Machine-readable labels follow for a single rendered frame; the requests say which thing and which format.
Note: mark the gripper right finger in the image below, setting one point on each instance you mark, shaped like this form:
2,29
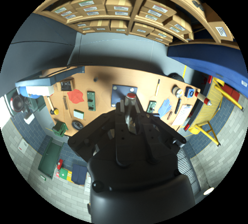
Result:
162,133

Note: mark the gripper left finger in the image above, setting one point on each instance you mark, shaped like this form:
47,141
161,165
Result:
91,135

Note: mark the small green block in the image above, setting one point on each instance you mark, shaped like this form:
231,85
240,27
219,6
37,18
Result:
151,106

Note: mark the green slotted tray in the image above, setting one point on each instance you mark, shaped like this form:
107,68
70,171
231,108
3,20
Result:
91,101

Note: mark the black tray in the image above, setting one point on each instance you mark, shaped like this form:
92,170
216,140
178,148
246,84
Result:
66,86

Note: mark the black round drum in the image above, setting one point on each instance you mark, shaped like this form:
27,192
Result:
175,77

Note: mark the black round disc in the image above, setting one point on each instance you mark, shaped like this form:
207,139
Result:
77,125

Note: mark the small brown stick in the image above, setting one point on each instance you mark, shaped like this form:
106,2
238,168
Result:
169,115

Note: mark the light green sponge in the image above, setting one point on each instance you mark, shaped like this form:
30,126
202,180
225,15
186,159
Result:
78,113

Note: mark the blue gloves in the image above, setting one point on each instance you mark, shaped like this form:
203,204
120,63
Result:
164,108

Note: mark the clipboard with paper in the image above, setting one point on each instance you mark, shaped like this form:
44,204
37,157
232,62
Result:
182,114

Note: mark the black marker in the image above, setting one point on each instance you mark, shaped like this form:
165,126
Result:
178,106

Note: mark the green bench vice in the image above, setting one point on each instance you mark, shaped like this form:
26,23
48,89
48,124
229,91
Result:
59,128

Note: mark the steel coil spring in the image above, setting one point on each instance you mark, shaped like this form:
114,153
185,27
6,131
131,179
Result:
65,102

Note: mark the red cloth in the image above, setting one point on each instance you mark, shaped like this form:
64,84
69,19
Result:
75,96

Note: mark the red fire alarm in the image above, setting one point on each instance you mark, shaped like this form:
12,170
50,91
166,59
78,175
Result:
60,164

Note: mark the silver bar with red cap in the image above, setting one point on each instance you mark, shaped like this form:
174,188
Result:
129,105

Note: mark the beige tape roll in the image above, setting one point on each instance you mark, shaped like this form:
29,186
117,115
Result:
177,91

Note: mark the grey vent grille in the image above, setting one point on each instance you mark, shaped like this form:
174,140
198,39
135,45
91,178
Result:
187,169

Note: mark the yellow black pencil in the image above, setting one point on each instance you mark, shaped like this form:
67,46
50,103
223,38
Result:
157,87

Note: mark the green door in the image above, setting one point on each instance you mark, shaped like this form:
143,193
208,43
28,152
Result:
50,158

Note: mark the yellow headed mallet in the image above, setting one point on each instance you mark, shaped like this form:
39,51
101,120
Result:
52,108

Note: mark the green first aid sign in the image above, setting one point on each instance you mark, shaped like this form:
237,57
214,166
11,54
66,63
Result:
63,173

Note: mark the white red sealant cartridge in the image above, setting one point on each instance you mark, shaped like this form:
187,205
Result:
202,98

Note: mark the green machine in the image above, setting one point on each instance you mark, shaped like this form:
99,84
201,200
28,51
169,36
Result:
35,104

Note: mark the white box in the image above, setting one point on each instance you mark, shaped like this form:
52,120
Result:
29,118

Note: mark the green exit sign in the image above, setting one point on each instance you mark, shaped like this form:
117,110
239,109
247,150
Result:
43,178

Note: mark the grey blue shelf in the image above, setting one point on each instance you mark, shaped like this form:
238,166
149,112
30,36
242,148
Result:
46,79

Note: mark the ceiling light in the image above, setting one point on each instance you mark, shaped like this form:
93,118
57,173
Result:
208,191

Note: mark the red box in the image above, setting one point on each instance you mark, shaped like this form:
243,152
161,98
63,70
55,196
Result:
230,91

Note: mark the red black round fan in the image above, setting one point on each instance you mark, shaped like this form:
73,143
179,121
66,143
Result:
17,103

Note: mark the dark blue cabinet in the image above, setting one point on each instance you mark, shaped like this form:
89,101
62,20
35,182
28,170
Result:
209,59

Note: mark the cardboard box with label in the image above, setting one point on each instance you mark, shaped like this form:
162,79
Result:
158,7
119,25
100,25
120,1
63,9
91,11
88,1
220,31
142,29
178,24

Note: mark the grey blue cabinet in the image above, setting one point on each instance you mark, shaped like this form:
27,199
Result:
38,40

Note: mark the white wall paper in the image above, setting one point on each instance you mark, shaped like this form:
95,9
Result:
88,183

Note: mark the blue base plate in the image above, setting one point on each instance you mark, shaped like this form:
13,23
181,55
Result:
119,95

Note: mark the white wall sign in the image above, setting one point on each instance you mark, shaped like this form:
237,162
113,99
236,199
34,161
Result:
23,146

